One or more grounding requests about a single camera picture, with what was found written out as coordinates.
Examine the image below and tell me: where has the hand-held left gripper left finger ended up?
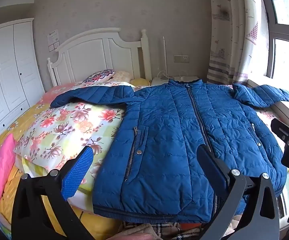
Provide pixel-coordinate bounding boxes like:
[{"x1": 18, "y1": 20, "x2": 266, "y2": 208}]
[{"x1": 11, "y1": 145, "x2": 95, "y2": 240}]

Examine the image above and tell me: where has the white nightstand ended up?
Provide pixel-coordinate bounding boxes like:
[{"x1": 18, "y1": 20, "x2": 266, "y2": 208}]
[{"x1": 151, "y1": 75, "x2": 200, "y2": 87}]

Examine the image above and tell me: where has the yellow floral bed sheet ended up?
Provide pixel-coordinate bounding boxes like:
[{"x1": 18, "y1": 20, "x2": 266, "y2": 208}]
[{"x1": 0, "y1": 84, "x2": 125, "y2": 240}]

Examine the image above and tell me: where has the patterned blue red pillow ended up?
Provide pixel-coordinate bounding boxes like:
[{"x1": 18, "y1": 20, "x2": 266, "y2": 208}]
[{"x1": 82, "y1": 69, "x2": 115, "y2": 83}]

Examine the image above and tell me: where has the beige pillow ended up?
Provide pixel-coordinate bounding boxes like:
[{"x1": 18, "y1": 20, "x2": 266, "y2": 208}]
[{"x1": 109, "y1": 70, "x2": 132, "y2": 82}]

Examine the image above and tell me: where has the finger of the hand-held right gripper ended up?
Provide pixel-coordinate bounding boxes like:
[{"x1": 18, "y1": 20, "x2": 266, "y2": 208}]
[{"x1": 271, "y1": 118, "x2": 289, "y2": 143}]

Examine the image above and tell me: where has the yellow pillow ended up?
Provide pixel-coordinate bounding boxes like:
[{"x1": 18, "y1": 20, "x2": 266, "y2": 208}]
[{"x1": 130, "y1": 78, "x2": 151, "y2": 87}]

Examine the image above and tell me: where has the white slim lamp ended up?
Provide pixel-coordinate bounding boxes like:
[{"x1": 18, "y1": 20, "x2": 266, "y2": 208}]
[{"x1": 162, "y1": 36, "x2": 175, "y2": 80}]

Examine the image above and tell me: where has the white wardrobe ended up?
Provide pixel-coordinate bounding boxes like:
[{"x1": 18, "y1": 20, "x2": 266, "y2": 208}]
[{"x1": 0, "y1": 17, "x2": 45, "y2": 150}]

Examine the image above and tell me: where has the white bed headboard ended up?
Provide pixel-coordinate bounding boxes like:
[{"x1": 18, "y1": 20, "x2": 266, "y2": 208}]
[{"x1": 47, "y1": 27, "x2": 152, "y2": 87}]

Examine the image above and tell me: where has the paper notice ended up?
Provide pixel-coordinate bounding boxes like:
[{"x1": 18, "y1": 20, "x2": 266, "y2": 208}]
[{"x1": 47, "y1": 30, "x2": 60, "y2": 44}]

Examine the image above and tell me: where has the printed curtain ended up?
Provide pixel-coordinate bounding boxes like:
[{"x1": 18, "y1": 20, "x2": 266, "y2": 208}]
[{"x1": 207, "y1": 0, "x2": 270, "y2": 85}]

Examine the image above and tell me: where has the window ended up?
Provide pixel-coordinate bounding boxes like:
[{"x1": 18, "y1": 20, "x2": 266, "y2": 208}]
[{"x1": 258, "y1": 0, "x2": 289, "y2": 85}]

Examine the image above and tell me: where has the blue puffer jacket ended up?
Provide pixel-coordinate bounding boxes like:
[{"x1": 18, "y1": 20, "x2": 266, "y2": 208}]
[{"x1": 50, "y1": 79, "x2": 289, "y2": 224}]

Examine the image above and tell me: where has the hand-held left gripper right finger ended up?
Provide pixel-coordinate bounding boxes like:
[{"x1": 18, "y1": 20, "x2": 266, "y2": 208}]
[{"x1": 197, "y1": 145, "x2": 280, "y2": 240}]

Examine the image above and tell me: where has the plaid blanket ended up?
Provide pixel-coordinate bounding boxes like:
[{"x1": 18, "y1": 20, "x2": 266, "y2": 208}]
[{"x1": 117, "y1": 220, "x2": 235, "y2": 240}]

